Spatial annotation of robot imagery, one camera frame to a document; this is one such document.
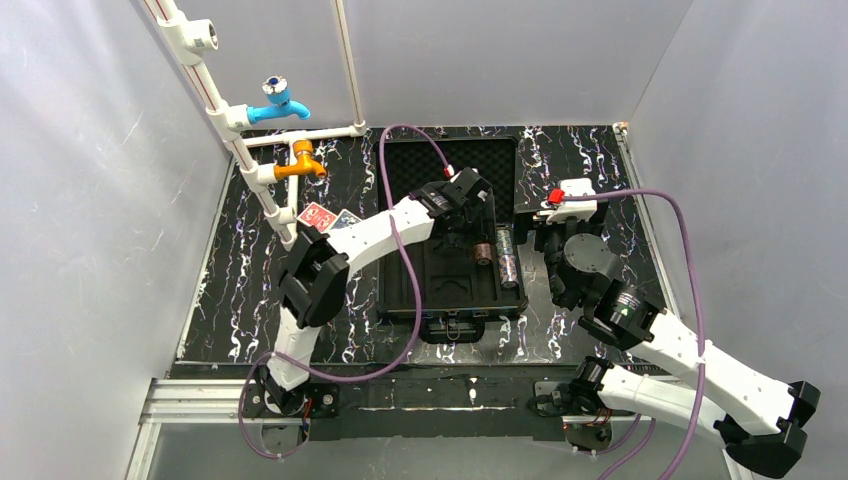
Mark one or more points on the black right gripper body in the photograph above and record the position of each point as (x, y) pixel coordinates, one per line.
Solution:
(542, 234)

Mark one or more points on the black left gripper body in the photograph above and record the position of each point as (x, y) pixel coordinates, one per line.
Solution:
(465, 225)

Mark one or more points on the brown poker chip stack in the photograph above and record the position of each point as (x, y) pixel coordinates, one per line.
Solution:
(483, 253)

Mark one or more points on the blue orange poker chip stack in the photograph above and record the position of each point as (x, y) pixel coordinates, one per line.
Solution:
(509, 271)

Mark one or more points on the blue yellow poker chip stack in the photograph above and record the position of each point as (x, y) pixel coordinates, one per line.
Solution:
(504, 242)

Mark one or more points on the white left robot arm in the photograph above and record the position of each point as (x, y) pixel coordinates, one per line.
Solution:
(315, 273)

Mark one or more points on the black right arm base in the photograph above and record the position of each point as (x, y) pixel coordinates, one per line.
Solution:
(579, 397)

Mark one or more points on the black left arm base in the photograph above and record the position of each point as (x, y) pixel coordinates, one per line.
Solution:
(291, 401)

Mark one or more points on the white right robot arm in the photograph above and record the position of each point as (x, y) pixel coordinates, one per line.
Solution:
(757, 420)

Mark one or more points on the black foam-lined poker case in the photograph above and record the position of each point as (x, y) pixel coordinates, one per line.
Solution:
(458, 296)

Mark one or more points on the blue playing card deck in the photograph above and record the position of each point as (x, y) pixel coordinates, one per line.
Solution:
(344, 219)

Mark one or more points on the red playing card deck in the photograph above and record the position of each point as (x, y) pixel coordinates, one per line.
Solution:
(317, 216)

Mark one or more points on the orange plastic faucet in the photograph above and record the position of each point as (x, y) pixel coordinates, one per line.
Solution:
(303, 153)

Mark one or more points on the blue plastic faucet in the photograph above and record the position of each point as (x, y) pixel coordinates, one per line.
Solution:
(280, 105)

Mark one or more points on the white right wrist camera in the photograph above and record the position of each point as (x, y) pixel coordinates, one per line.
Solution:
(565, 201)

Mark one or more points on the aluminium front rail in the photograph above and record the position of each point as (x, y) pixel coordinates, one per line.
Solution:
(450, 407)

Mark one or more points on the white PVC pipe frame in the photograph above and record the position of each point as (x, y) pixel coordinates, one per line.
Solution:
(188, 41)

